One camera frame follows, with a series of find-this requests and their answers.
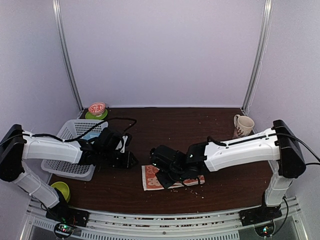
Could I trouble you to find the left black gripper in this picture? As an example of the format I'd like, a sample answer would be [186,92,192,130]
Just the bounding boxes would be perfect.
[100,149,139,169]

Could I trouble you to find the beige bunny print towel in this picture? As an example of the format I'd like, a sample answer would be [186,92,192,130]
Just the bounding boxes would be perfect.
[141,165,205,191]

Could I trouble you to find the white plastic basket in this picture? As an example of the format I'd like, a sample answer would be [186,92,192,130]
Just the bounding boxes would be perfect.
[41,119,100,182]

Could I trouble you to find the blue polka dot towel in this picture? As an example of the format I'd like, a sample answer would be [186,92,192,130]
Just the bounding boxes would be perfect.
[82,132,100,141]

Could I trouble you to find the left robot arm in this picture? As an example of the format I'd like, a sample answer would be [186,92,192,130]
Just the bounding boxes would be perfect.
[0,122,138,222]

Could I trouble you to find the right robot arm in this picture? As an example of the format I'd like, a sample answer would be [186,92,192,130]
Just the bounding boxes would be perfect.
[150,119,306,221]

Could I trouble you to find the green saucer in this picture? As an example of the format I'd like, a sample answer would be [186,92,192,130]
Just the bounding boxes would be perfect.
[85,109,108,120]

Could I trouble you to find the red patterned small bowl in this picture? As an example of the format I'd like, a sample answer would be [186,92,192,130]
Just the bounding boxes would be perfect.
[88,102,106,117]

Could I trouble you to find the lime green bowl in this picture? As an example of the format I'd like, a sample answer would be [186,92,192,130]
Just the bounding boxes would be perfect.
[50,181,71,203]

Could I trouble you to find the beige patterned mug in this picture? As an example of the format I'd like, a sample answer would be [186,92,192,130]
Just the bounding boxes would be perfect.
[232,114,255,139]

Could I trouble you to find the left black cable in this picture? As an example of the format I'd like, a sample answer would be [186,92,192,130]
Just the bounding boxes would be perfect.
[0,117,138,151]

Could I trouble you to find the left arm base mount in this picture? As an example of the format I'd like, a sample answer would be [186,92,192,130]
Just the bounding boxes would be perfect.
[45,208,90,227]

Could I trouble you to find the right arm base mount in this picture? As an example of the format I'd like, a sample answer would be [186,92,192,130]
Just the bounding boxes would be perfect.
[239,206,282,227]

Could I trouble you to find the left aluminium frame post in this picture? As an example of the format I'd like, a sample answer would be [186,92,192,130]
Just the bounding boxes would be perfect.
[52,0,84,112]

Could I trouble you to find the aluminium frame post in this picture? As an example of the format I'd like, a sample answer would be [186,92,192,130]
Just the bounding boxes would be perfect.
[241,0,274,115]
[52,0,84,112]

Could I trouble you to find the front aluminium rail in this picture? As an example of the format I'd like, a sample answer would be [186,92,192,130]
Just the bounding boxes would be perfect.
[24,211,303,240]

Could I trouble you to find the right aluminium frame post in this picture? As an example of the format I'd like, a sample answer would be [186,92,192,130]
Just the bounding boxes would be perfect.
[241,0,274,115]

